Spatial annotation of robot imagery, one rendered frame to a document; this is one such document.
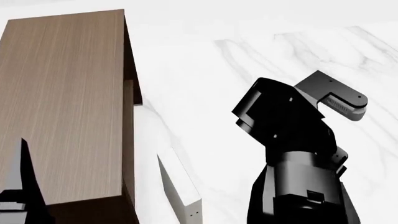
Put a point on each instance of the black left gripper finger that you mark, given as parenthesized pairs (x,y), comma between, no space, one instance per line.
(26,172)

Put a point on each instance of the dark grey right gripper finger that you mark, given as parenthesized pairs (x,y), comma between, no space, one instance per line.
(335,88)

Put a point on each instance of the brown wooden cabinet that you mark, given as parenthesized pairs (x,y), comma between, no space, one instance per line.
(65,98)

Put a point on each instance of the white flat panel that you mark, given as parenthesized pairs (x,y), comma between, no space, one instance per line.
(183,186)

